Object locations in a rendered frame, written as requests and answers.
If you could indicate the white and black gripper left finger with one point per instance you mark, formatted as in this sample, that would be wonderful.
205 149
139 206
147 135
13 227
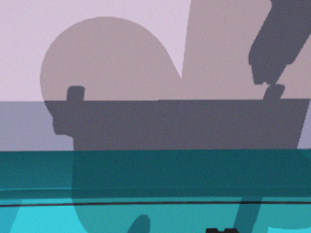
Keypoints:
213 230

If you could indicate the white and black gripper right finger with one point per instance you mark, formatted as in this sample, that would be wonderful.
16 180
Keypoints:
230 230

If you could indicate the teal switch panel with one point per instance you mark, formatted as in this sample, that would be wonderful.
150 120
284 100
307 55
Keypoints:
155 191

